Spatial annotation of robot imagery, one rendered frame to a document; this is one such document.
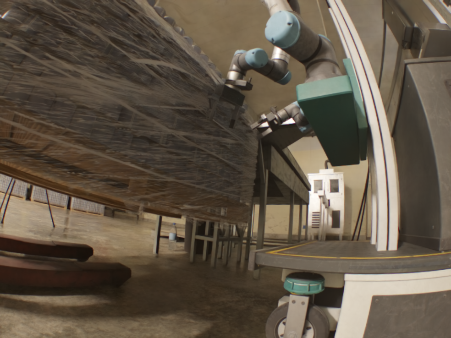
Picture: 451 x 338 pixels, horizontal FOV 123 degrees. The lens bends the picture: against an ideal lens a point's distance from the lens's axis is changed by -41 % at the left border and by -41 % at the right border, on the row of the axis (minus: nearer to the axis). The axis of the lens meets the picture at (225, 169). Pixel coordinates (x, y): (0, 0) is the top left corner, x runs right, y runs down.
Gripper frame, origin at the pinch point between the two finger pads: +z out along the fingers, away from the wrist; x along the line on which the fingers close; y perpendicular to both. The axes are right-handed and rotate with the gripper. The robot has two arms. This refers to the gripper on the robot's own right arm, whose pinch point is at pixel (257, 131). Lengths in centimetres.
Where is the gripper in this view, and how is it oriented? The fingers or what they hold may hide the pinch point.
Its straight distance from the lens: 126.5
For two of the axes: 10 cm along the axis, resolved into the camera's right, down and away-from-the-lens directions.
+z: -8.4, 5.2, 1.7
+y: 4.0, 7.9, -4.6
